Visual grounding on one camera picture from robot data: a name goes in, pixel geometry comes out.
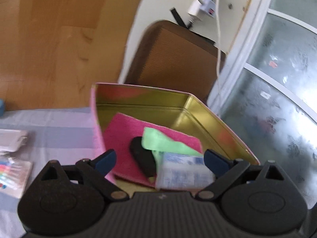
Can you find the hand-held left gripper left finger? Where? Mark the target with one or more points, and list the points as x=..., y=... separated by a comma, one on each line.
x=106, y=161

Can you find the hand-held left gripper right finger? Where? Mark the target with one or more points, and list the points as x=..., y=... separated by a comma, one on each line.
x=215, y=162

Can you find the magenta cloth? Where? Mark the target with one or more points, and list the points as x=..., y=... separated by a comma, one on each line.
x=123, y=133

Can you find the printed clear plastic packet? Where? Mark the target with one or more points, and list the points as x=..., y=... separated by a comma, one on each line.
x=183, y=173

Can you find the black oval object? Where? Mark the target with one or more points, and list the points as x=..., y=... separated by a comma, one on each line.
x=143, y=156

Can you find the light green cloth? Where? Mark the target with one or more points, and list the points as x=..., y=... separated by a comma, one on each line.
x=158, y=138

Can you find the pink macaron print tin box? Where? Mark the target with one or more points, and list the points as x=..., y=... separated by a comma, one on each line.
x=153, y=101

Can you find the coloured marker pack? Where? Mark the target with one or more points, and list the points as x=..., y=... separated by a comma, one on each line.
x=14, y=178

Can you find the white plastic packet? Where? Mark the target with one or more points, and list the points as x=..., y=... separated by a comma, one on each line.
x=12, y=138

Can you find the small blue box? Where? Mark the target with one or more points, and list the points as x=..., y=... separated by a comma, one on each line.
x=1, y=107

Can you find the striped bed sheet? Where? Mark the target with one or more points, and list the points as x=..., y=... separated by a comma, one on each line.
x=62, y=133

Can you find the frosted glass door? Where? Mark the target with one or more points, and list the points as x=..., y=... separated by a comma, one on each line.
x=272, y=79

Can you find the brown woven mat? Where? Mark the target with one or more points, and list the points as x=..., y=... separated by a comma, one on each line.
x=173, y=59

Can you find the black tape strip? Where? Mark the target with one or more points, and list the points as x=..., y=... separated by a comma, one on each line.
x=205, y=38
x=177, y=17

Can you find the white plug adapter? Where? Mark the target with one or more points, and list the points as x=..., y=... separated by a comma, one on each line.
x=195, y=10

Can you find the wood grain wall sheet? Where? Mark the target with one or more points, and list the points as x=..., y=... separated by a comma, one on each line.
x=62, y=42

